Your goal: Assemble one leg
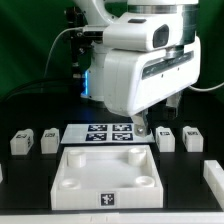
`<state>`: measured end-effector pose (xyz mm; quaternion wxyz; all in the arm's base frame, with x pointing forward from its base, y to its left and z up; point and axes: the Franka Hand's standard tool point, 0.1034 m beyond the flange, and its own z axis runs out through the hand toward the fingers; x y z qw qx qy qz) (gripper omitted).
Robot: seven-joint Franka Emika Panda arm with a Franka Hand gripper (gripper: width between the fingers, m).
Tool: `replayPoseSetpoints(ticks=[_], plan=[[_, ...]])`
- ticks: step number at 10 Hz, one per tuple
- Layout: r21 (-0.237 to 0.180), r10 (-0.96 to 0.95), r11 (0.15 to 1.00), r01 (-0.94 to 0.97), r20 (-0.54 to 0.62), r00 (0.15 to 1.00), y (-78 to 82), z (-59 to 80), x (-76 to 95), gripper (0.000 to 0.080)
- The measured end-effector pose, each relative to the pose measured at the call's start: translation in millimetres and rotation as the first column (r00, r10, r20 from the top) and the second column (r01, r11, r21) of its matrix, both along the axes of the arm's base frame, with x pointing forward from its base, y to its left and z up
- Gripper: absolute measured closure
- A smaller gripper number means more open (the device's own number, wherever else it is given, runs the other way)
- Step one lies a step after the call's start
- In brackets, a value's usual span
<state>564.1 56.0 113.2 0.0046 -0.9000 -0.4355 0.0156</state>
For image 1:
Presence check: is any white obstacle fixture right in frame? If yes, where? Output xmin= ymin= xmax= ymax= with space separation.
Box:
xmin=203 ymin=160 xmax=224 ymax=211

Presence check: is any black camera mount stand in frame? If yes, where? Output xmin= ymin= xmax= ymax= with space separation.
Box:
xmin=65 ymin=6 xmax=90 ymax=78

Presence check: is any white camera cable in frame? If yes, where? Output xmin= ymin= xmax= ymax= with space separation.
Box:
xmin=43 ymin=27 xmax=84 ymax=79

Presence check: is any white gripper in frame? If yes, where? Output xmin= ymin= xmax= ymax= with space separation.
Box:
xmin=104 ymin=37 xmax=201 ymax=137

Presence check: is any white square table top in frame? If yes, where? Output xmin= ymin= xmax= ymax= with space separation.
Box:
xmin=51 ymin=145 xmax=163 ymax=210

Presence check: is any white part left edge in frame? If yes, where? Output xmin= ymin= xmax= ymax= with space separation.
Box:
xmin=0 ymin=164 xmax=3 ymax=184

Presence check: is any white marker sheet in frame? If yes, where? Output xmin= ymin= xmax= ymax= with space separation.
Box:
xmin=61 ymin=123 xmax=155 ymax=144

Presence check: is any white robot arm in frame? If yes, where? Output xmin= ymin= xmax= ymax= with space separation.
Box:
xmin=74 ymin=0 xmax=201 ymax=137

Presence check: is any black cable bundle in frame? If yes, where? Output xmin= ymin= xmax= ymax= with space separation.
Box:
xmin=0 ymin=77 xmax=84 ymax=104

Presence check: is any grey camera on mount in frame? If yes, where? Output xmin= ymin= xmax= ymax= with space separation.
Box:
xmin=82 ymin=26 xmax=106 ymax=40

